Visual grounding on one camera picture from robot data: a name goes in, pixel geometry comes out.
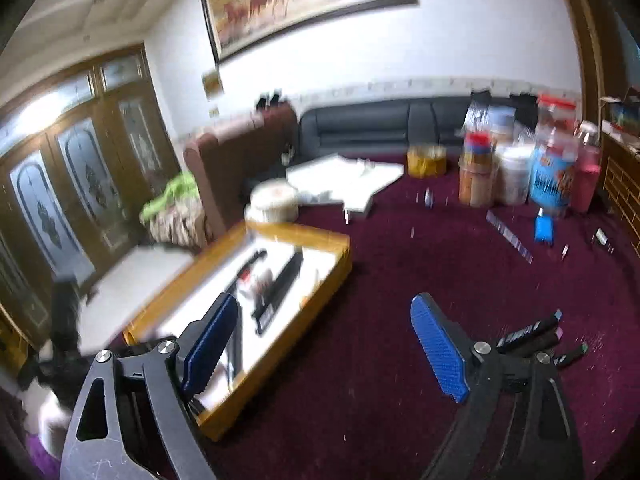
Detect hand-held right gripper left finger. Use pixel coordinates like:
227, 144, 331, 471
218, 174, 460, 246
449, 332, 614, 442
60, 292, 240, 480

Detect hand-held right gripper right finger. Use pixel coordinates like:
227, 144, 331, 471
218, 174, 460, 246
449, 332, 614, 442
410, 292, 586, 480

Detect dark capped black marker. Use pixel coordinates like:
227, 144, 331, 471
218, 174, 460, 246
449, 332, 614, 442
225, 250, 267, 292

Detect yellow capped black marker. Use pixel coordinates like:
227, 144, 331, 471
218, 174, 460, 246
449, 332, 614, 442
251, 250, 306, 336

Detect yellow wooden tray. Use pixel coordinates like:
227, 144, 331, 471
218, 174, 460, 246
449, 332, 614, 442
122, 220, 353, 442

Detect person's left forearm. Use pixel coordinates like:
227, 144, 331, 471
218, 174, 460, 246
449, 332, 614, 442
25, 450, 62, 480

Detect person's left hand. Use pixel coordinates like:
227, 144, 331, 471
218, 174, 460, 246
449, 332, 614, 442
22, 382, 71, 461

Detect blue capped black marker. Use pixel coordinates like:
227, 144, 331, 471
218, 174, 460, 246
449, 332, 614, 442
495, 310, 564, 349

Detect maroon table cloth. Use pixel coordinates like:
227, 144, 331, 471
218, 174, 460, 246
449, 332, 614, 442
197, 152, 640, 480

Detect pink capped black marker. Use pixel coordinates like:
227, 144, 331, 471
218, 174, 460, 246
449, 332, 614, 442
505, 327, 567, 357

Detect clear ballpoint pen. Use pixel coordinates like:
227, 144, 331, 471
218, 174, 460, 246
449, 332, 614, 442
486, 210, 535, 265

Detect wooden glass panel doors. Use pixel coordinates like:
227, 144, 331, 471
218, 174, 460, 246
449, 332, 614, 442
0, 45, 182, 343

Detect green cloth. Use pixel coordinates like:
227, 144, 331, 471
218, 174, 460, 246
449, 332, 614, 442
140, 171, 202, 227

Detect round white tin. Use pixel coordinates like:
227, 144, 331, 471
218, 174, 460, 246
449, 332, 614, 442
245, 178, 301, 224

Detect blue battery pack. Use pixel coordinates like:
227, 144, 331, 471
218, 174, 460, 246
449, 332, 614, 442
534, 215, 555, 247

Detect amber filled clear jar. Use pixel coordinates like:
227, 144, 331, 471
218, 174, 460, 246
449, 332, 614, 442
457, 132, 501, 209

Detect brown armchair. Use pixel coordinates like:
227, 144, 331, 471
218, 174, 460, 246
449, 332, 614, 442
182, 102, 301, 243

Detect yellow tape roll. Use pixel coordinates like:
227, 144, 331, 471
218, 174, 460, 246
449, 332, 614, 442
406, 144, 448, 179

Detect white plastic tub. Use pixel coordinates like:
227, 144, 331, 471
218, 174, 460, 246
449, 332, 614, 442
497, 144, 536, 206

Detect white paper sheets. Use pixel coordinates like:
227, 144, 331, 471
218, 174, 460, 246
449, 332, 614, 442
286, 154, 405, 222

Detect blue cartoon label jar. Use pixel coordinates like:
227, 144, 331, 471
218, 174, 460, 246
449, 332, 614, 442
530, 132, 576, 217

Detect pink knitted sleeve thermos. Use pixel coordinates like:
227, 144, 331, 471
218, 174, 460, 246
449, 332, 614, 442
570, 121, 604, 214

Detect blue red lidded jar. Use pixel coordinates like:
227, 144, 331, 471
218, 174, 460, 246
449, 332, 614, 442
465, 104, 517, 147

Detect wooden tiled counter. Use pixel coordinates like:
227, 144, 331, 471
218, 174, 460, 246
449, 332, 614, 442
597, 130, 640, 257

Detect red lidded clear jar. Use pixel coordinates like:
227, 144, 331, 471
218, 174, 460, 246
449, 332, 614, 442
535, 92, 579, 136

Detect open cardboard box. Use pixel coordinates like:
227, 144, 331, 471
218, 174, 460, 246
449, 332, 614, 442
600, 85, 640, 137

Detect framed horse painting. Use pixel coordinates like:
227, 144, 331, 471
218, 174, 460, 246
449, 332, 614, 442
200, 0, 419, 64

